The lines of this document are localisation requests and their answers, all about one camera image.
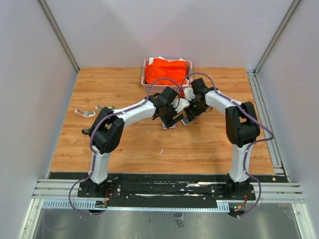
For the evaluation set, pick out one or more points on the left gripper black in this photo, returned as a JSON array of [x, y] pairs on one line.
[[169, 121]]

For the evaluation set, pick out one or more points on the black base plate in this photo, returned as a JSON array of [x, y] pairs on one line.
[[165, 189]]

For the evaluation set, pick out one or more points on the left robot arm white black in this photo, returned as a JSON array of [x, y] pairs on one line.
[[107, 129]]

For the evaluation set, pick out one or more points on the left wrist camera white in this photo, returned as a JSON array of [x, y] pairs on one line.
[[180, 104]]

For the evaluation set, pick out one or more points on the grey slotted cable duct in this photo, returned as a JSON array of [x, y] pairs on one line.
[[203, 206]]

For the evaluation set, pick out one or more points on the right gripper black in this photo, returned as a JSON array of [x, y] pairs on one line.
[[191, 113]]

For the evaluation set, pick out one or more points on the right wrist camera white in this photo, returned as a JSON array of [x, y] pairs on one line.
[[189, 94]]

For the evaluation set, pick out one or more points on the white paper in basket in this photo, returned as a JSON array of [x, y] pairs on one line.
[[151, 59]]

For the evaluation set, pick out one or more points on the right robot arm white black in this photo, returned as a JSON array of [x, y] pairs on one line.
[[241, 129]]

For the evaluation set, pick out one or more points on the orange cloth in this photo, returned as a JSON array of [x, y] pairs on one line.
[[176, 70]]

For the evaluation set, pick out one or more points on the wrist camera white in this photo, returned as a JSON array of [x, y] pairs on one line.
[[189, 94], [180, 104]]

